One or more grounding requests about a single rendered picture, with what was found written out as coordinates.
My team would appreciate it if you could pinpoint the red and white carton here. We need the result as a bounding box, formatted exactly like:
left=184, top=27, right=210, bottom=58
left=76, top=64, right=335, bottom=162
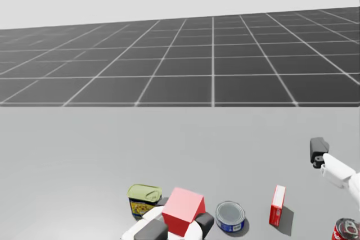
left=268, top=184, right=287, bottom=227

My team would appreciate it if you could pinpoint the red and white can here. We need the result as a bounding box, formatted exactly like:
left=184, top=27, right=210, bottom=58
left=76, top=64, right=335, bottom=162
left=331, top=217, right=360, bottom=240

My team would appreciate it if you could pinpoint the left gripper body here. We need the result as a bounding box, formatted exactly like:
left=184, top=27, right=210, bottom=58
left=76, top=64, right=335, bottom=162
left=120, top=219, right=169, bottom=240

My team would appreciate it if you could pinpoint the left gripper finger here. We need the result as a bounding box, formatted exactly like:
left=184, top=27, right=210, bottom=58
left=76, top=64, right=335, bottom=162
left=182, top=212, right=215, bottom=240
left=141, top=197, right=170, bottom=222

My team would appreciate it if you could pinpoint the green and blue rectangular can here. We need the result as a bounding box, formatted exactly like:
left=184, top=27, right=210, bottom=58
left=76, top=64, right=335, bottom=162
left=127, top=183, right=163, bottom=220

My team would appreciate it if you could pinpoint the blue flat can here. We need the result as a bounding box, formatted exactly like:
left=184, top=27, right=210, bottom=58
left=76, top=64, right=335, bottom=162
left=215, top=200, right=246, bottom=233

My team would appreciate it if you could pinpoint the pink cube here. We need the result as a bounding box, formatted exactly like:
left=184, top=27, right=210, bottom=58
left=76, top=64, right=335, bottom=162
left=161, top=187, right=206, bottom=237

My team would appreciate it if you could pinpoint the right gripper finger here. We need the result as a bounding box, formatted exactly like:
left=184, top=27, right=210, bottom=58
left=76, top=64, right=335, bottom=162
left=309, top=137, right=357, bottom=189

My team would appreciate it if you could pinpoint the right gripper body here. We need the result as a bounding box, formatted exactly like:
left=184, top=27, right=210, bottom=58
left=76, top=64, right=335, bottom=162
left=348, top=170, right=360, bottom=210

